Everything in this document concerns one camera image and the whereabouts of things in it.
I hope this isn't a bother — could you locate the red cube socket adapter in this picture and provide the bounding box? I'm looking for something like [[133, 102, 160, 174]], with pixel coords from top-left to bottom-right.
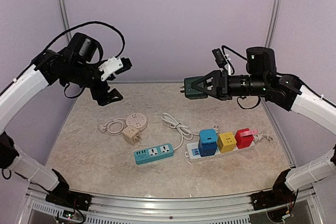
[[235, 129, 254, 149]]

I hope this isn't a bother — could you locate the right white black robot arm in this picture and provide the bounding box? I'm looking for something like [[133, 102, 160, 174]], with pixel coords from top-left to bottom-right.
[[191, 47, 335, 205]]

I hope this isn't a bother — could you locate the dark blue cube socket adapter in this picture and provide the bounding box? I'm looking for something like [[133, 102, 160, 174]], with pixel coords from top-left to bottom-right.
[[198, 142, 217, 157]]

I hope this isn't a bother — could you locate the white multicolour power strip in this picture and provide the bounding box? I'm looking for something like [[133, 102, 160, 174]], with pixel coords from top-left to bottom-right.
[[185, 131, 275, 163]]

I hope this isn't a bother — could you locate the beige cube socket adapter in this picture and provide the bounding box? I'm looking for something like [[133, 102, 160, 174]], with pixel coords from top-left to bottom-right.
[[122, 125, 141, 145]]

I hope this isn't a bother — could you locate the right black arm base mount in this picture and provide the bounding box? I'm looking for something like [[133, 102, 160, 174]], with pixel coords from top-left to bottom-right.
[[250, 169, 296, 210]]

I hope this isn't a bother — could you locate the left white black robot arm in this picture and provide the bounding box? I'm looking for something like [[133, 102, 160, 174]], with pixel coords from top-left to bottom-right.
[[1, 22, 72, 163]]

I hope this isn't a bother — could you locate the yellow cube socket adapter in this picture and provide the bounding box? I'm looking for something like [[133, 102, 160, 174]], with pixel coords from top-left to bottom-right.
[[217, 132, 236, 153]]

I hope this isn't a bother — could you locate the teal power strip with cord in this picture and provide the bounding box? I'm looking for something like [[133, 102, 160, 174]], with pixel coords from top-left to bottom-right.
[[133, 113, 195, 165]]

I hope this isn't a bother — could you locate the aluminium corner post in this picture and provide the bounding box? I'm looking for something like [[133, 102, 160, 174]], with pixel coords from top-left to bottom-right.
[[265, 0, 281, 48], [51, 0, 73, 41]]

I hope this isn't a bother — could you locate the left aluminium corner post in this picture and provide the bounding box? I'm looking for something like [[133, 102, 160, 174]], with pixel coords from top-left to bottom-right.
[[51, 0, 73, 41]]

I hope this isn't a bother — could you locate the light blue adapter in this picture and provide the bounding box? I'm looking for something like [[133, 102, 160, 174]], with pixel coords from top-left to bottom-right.
[[199, 129, 217, 144]]

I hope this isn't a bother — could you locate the right aluminium corner post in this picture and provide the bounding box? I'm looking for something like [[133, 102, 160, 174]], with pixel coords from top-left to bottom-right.
[[265, 0, 281, 48]]

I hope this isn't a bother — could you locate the aluminium front frame rail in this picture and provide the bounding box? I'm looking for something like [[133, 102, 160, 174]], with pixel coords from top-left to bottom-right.
[[18, 185, 325, 223]]

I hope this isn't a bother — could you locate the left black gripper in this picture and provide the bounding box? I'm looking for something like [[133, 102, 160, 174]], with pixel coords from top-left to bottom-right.
[[67, 61, 124, 106]]

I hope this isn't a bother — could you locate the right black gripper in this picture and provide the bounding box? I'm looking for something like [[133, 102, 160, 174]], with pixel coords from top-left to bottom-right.
[[192, 69, 269, 100]]

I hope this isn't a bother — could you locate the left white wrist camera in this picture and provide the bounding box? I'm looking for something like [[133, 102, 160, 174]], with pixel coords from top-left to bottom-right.
[[98, 57, 132, 81]]

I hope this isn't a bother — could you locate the dark green cube adapter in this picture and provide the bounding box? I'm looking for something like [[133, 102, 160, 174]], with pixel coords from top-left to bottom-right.
[[180, 76, 208, 100]]

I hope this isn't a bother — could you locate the pink plug adapter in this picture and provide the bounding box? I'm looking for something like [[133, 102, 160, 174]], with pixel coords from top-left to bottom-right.
[[238, 129, 258, 137]]

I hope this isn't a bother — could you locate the beige extension cord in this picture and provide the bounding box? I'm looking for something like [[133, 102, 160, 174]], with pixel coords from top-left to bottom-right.
[[97, 112, 149, 136]]

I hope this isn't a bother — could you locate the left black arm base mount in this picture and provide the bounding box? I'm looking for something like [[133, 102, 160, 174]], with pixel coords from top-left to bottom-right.
[[46, 169, 92, 211]]

